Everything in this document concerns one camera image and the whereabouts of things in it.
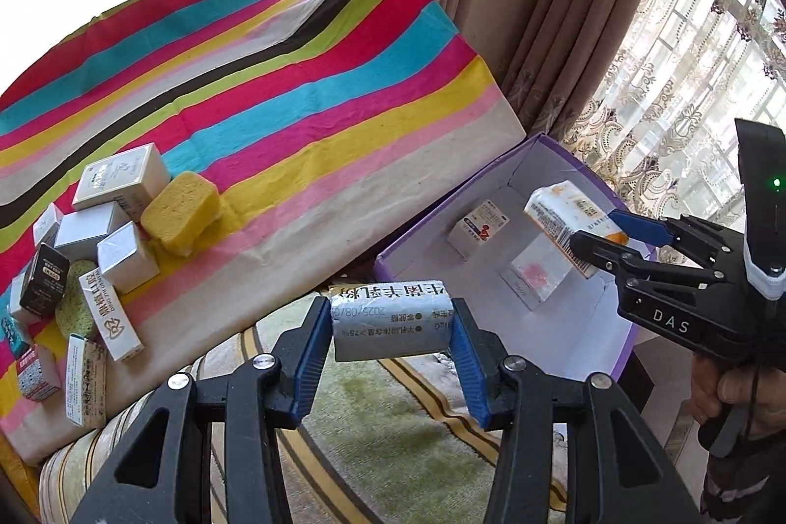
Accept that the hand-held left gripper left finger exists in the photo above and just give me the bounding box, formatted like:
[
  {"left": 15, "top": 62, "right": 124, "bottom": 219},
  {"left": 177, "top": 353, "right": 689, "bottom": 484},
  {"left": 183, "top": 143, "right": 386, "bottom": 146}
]
[{"left": 70, "top": 296, "right": 336, "bottom": 524}]

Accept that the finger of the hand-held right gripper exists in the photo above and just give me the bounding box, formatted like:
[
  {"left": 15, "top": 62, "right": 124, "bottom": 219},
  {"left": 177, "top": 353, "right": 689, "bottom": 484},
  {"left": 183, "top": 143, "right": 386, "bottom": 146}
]
[
  {"left": 571, "top": 229, "right": 726, "bottom": 293},
  {"left": 608, "top": 210, "right": 747, "bottom": 279}
]

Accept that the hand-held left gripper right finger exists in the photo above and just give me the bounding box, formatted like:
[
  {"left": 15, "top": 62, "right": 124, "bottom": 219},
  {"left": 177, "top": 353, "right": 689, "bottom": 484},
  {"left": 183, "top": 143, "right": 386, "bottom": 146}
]
[{"left": 451, "top": 298, "right": 704, "bottom": 524}]

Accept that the white orange carton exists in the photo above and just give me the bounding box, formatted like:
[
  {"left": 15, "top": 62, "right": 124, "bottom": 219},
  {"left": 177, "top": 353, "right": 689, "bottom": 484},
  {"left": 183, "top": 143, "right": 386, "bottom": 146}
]
[{"left": 523, "top": 181, "right": 630, "bottom": 279}]

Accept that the purple cardboard box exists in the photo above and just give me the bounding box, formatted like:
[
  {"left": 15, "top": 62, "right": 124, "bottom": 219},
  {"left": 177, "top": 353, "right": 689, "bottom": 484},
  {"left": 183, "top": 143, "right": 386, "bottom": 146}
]
[{"left": 373, "top": 131, "right": 658, "bottom": 386}]

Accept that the silver foil packet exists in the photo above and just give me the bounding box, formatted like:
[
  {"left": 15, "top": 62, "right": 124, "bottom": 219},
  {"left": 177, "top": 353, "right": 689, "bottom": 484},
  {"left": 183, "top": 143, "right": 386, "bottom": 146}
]
[{"left": 330, "top": 278, "right": 455, "bottom": 364}]

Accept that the yellow sponge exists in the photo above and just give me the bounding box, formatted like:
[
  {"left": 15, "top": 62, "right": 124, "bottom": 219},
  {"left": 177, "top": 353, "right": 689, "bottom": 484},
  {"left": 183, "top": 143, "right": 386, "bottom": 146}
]
[{"left": 140, "top": 169, "right": 223, "bottom": 258}]

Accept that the silver box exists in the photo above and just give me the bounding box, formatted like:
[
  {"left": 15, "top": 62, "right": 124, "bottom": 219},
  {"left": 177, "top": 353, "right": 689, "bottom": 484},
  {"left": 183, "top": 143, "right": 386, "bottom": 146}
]
[{"left": 96, "top": 221, "right": 162, "bottom": 296}]

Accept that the person's right forearm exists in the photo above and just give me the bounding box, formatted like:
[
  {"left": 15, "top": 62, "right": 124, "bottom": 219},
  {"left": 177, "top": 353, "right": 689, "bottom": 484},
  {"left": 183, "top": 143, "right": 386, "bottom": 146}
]
[{"left": 700, "top": 426, "right": 786, "bottom": 524}]

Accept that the person's right hand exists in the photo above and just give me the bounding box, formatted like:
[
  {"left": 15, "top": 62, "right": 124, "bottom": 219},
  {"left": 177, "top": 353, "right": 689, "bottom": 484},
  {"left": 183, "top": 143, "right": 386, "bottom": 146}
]
[{"left": 688, "top": 346, "right": 786, "bottom": 439}]

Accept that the white box pink print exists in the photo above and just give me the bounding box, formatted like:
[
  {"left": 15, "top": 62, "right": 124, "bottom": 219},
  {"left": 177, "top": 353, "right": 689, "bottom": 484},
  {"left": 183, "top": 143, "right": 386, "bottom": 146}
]
[{"left": 500, "top": 245, "right": 575, "bottom": 311}]

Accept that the small white medicine box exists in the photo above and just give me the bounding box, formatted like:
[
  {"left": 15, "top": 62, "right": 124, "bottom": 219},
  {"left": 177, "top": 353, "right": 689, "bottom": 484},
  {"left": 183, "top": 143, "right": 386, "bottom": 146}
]
[{"left": 447, "top": 198, "right": 510, "bottom": 259}]

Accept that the embroidered lace curtain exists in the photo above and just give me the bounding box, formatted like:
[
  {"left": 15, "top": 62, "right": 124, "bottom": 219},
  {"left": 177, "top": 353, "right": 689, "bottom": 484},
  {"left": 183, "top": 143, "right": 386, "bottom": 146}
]
[{"left": 516, "top": 0, "right": 786, "bottom": 255}]

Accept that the long white box red logo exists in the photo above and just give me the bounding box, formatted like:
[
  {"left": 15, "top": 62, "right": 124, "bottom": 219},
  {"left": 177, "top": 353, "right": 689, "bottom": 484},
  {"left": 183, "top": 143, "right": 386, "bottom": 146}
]
[{"left": 79, "top": 267, "right": 145, "bottom": 362}]

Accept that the cream box dark text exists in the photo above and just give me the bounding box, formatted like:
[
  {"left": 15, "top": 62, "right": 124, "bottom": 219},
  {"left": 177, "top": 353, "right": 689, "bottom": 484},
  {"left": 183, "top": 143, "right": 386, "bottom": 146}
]
[{"left": 64, "top": 333, "right": 107, "bottom": 430}]

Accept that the green sponge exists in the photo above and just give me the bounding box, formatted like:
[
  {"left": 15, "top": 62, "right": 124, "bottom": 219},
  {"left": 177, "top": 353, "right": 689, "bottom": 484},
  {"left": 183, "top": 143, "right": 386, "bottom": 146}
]
[{"left": 54, "top": 259, "right": 105, "bottom": 341}]

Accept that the white box with logo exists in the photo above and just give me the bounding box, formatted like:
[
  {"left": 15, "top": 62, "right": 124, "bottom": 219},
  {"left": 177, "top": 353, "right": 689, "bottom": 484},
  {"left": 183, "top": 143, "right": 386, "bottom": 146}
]
[{"left": 54, "top": 200, "right": 131, "bottom": 262}]

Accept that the large white box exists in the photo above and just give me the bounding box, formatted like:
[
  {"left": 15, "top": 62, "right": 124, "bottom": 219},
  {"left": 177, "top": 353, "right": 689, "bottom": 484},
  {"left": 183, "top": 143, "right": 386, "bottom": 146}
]
[{"left": 72, "top": 143, "right": 171, "bottom": 223}]

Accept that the striped colourful cloth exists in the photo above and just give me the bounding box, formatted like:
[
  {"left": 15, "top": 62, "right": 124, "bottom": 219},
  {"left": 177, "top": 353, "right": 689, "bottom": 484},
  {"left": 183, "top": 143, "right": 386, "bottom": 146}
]
[{"left": 0, "top": 0, "right": 529, "bottom": 467}]

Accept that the black box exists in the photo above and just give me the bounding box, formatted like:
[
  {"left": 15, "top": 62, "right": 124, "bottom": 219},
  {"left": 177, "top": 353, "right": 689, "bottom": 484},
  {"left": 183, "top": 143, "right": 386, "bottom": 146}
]
[{"left": 20, "top": 243, "right": 70, "bottom": 316}]

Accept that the yellow leather sofa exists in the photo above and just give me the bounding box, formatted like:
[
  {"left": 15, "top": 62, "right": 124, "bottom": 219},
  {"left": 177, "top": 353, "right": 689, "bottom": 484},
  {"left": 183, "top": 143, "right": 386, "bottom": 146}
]
[{"left": 0, "top": 426, "right": 41, "bottom": 524}]

